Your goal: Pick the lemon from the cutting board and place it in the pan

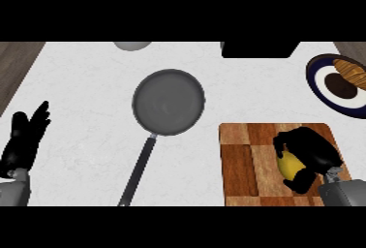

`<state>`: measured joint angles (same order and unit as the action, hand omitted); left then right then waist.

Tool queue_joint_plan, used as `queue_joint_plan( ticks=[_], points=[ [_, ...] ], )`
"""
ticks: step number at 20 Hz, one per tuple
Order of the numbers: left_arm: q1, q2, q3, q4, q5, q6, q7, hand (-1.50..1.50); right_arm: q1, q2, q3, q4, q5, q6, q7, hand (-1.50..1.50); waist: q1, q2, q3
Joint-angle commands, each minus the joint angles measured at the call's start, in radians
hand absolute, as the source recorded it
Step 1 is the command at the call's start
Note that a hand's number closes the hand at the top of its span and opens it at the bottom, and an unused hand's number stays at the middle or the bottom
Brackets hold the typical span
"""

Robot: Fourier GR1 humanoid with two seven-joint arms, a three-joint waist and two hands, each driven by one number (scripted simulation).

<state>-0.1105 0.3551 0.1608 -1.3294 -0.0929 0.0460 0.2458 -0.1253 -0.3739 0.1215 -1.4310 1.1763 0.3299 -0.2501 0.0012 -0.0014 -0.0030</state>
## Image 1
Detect dark blue white plate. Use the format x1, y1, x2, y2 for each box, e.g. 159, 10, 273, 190
304, 53, 366, 120

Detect black appliance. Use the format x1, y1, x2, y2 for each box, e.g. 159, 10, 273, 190
219, 42, 301, 59

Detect grey round bowl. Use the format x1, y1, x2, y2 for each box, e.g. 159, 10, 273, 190
113, 42, 153, 51

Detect brown bread roll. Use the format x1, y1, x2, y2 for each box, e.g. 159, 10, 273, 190
332, 58, 366, 86

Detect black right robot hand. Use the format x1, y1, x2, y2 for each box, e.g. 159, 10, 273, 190
271, 126, 343, 195

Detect yellow lemon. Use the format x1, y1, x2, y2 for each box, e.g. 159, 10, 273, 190
276, 145, 307, 181

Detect grey frying pan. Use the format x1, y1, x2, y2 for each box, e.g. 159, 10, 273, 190
116, 68, 206, 207

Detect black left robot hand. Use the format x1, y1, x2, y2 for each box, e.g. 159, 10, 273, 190
0, 100, 53, 179

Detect wooden checkered cutting board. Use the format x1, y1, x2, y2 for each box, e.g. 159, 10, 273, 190
216, 122, 354, 207

